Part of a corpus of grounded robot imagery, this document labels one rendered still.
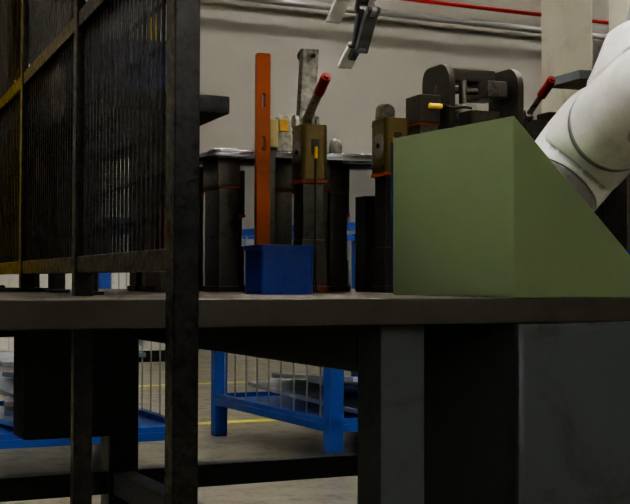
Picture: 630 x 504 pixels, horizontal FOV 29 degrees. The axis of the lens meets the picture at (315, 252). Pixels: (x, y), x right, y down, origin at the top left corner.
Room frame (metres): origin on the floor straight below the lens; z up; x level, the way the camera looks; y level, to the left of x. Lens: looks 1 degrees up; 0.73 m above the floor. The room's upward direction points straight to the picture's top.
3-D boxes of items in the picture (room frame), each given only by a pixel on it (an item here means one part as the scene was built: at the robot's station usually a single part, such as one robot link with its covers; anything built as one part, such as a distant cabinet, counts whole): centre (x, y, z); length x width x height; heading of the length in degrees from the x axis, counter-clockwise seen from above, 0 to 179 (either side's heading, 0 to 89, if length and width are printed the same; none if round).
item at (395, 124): (2.63, -0.17, 0.88); 0.11 x 0.07 x 0.37; 21
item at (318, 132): (2.59, 0.01, 0.87); 0.10 x 0.07 x 0.35; 21
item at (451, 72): (2.70, -0.34, 0.94); 0.18 x 0.13 x 0.49; 111
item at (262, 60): (2.58, 0.11, 0.95); 0.03 x 0.01 x 0.50; 111
